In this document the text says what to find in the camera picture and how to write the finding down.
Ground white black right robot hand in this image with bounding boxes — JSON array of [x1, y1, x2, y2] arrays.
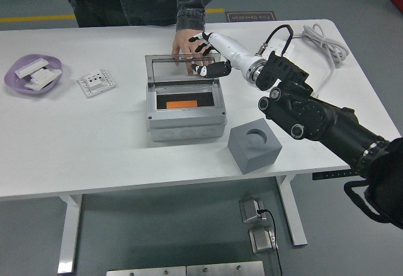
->
[[188, 31, 267, 79]]

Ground person's left hand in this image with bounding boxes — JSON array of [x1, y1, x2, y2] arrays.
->
[[171, 27, 212, 77]]

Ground transparent hinged box lid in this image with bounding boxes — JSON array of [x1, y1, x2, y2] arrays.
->
[[144, 54, 224, 88]]

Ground orange cylinder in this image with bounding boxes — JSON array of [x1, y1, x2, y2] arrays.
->
[[166, 100, 198, 110]]

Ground grey cube with round hole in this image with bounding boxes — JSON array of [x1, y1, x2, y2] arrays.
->
[[227, 118, 283, 175]]

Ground metal floor socket box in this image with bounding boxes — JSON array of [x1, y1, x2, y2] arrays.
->
[[248, 227, 278, 255], [238, 197, 265, 225]]

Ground dark floor sign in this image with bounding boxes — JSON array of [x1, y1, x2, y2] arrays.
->
[[225, 11, 276, 23]]

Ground white power strip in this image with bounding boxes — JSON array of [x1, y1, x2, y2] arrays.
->
[[266, 38, 296, 61]]

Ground long white plastic bar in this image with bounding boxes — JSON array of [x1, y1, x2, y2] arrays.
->
[[14, 57, 50, 78]]

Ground white plastic block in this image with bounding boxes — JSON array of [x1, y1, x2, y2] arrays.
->
[[30, 67, 64, 84]]

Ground square white socket panel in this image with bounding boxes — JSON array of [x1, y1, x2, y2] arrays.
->
[[77, 67, 118, 100]]

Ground small white plastic piece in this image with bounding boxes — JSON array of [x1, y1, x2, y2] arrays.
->
[[24, 79, 45, 91]]

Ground purple bowl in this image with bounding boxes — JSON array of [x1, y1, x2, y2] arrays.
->
[[4, 54, 65, 95]]

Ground black table control panel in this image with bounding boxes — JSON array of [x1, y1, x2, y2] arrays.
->
[[312, 171, 356, 181]]

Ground white table leg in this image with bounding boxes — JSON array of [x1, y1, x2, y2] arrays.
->
[[276, 175, 309, 247], [57, 193, 83, 274]]

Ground grey metal plate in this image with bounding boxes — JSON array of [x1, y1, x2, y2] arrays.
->
[[106, 266, 186, 276]]

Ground grey electrical enclosure box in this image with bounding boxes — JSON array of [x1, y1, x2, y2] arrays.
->
[[145, 82, 228, 142]]

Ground pale grey power cord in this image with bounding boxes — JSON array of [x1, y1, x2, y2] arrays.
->
[[292, 24, 350, 98]]

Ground black floor cable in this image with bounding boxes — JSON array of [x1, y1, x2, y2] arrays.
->
[[256, 209, 283, 276]]

